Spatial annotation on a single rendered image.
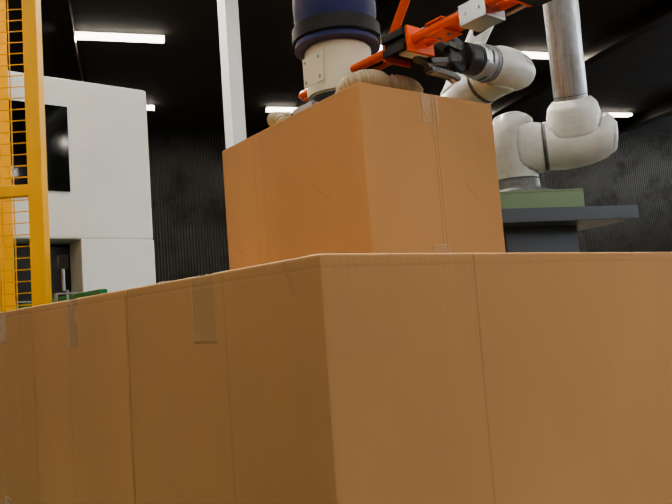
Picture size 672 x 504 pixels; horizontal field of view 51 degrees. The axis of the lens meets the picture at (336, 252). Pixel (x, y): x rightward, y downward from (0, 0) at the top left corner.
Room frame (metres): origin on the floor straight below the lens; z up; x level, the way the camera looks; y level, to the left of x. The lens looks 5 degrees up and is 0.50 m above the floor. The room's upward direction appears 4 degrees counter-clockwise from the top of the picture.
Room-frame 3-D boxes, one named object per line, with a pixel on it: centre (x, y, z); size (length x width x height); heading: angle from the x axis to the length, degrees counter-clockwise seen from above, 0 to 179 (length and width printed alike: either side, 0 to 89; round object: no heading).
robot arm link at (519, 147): (2.23, -0.59, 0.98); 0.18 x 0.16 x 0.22; 72
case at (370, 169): (1.75, -0.05, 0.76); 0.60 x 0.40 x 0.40; 37
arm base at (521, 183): (2.25, -0.58, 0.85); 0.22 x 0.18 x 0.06; 25
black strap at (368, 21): (1.75, -0.04, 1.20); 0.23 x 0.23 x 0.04
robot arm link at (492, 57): (1.69, -0.39, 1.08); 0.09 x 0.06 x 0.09; 39
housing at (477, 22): (1.39, -0.33, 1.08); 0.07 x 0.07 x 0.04; 38
